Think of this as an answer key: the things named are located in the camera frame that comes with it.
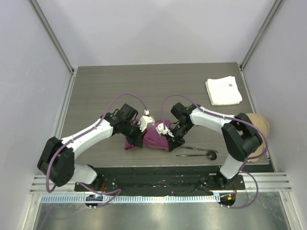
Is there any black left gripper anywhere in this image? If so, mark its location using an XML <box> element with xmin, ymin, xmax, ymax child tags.
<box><xmin>122</xmin><ymin>121</ymin><xmax>147</xmax><ymax>148</ymax></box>

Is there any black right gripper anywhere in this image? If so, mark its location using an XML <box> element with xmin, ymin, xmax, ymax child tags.
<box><xmin>165</xmin><ymin>122</ymin><xmax>193</xmax><ymax>151</ymax></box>

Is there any magenta cloth napkin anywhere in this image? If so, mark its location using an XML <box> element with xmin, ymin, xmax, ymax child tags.
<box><xmin>124</xmin><ymin>120</ymin><xmax>169</xmax><ymax>151</ymax></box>

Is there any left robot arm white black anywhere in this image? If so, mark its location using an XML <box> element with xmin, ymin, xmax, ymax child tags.
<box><xmin>37</xmin><ymin>113</ymin><xmax>154</xmax><ymax>192</ymax></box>

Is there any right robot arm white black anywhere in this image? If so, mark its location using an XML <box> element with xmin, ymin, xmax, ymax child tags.
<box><xmin>162</xmin><ymin>103</ymin><xmax>263</xmax><ymax>189</ymax></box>

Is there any dark metal fork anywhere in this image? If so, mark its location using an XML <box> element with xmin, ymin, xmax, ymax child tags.
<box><xmin>179</xmin><ymin>146</ymin><xmax>218</xmax><ymax>153</ymax></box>

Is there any dark metal spoon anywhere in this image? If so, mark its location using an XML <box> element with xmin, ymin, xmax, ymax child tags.
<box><xmin>177</xmin><ymin>150</ymin><xmax>217</xmax><ymax>161</ymax></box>

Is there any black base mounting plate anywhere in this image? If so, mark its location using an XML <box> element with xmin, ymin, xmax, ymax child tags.
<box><xmin>88</xmin><ymin>166</ymin><xmax>251</xmax><ymax>196</ymax></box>

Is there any white folded towel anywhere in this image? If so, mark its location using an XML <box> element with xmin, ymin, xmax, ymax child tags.
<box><xmin>205</xmin><ymin>76</ymin><xmax>242</xmax><ymax>106</ymax></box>

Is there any tan baseball cap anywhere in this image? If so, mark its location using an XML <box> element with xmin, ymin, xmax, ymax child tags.
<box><xmin>247</xmin><ymin>113</ymin><xmax>270</xmax><ymax>157</ymax></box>

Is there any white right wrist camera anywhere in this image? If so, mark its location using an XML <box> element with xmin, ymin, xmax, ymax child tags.
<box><xmin>155</xmin><ymin>123</ymin><xmax>174</xmax><ymax>137</ymax></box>

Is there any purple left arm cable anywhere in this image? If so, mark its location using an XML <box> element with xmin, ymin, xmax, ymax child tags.
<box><xmin>45</xmin><ymin>93</ymin><xmax>149</xmax><ymax>210</ymax></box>

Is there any slotted cable duct strip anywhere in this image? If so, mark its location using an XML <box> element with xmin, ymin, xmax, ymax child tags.
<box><xmin>40</xmin><ymin>194</ymin><xmax>220</xmax><ymax>204</ymax></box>

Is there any aluminium front rail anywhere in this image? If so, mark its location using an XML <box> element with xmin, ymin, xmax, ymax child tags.
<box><xmin>30</xmin><ymin>172</ymin><xmax>293</xmax><ymax>194</ymax></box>

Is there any aluminium frame post left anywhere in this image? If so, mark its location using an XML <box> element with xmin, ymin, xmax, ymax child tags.
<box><xmin>28</xmin><ymin>0</ymin><xmax>74</xmax><ymax>74</ymax></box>

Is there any aluminium frame post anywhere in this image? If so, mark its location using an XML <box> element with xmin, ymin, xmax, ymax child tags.
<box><xmin>239</xmin><ymin>0</ymin><xmax>284</xmax><ymax>71</ymax></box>
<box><xmin>28</xmin><ymin>0</ymin><xmax>74</xmax><ymax>74</ymax></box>

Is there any aluminium frame post right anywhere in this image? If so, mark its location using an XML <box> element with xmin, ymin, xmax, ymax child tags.
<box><xmin>239</xmin><ymin>0</ymin><xmax>284</xmax><ymax>71</ymax></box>

